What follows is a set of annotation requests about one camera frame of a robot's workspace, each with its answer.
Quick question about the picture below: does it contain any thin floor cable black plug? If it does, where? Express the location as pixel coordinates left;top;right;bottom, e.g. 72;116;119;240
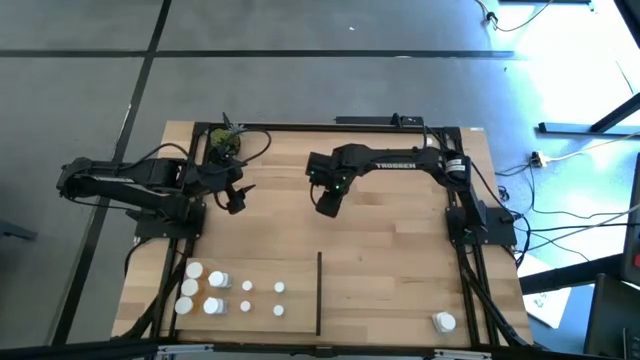
473;0;556;34

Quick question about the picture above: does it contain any black chair base leg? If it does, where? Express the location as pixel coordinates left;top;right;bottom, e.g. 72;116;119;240
0;218;39;242

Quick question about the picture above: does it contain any small potted green plant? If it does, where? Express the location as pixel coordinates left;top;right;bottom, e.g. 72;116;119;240
208;112;247;156

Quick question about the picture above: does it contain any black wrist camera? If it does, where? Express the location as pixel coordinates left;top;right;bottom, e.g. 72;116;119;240
227;192;248;215
315;192;346;219

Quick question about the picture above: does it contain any black floor bar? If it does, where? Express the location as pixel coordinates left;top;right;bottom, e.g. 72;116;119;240
519;253;624;295

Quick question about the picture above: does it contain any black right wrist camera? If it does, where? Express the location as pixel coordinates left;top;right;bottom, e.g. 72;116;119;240
315;192;346;219

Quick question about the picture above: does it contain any black rig crossbar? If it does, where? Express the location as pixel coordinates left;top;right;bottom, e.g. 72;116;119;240
0;338;640;360

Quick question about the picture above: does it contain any white aluminium bracket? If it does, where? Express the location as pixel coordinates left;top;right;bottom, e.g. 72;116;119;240
155;342;215;357
430;348;492;360

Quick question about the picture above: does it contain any grey upright panel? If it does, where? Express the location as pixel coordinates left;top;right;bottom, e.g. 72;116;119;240
621;152;640;286

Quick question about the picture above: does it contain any grey desk foot bar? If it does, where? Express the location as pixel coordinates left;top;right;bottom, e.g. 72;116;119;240
538;121;640;137

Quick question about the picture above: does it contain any black box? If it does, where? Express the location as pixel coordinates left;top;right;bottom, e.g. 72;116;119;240
582;272;640;360

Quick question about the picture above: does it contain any cream floor cable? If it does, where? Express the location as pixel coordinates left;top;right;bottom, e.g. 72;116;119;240
544;134;640;164

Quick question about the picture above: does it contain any black shelf divider frame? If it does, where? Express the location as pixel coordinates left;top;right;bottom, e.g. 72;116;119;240
315;251;324;337

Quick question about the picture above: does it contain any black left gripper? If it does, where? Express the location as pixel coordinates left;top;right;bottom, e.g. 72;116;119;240
197;164;257;197

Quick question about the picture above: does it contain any black aluminium table frame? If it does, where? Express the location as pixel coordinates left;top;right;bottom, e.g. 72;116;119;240
112;119;531;351

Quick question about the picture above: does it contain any black slanted desk leg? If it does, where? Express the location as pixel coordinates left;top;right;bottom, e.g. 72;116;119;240
589;92;640;134

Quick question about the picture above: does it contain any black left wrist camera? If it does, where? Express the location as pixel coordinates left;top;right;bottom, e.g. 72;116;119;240
227;192;248;215

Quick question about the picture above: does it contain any black left wrist camera cable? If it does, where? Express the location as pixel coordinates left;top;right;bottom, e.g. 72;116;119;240
214;128;274;166

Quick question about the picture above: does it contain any white paper sheet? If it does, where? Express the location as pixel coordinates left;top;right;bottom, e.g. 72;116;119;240
514;252;572;330

